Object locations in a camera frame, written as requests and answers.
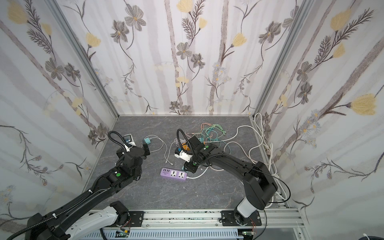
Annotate purple power strip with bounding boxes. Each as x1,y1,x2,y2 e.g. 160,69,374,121
160,168,187,182

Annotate orange power strip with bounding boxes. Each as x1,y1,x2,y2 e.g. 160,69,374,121
182,143,191,151

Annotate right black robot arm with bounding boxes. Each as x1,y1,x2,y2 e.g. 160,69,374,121
176,129,291,226

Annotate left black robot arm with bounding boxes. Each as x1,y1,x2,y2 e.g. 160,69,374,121
8,131,151,240

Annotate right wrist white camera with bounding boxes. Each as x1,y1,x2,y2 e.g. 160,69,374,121
175,148,193,163

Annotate tangled pastel charger cables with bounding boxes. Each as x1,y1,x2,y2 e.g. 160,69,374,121
148,134,181,166

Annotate green charging cable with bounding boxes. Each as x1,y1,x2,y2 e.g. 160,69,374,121
197,124,227,143

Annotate pink cable with connectors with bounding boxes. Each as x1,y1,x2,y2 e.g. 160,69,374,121
185,122,214,136

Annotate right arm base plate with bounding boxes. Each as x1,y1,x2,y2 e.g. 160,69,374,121
219,210,262,227

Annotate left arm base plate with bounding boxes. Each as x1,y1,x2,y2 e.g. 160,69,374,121
107,211,145,228

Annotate white power cords bundle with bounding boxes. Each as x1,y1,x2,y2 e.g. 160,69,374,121
185,112,289,208

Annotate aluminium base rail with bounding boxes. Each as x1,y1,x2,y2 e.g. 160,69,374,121
70,207,310,240

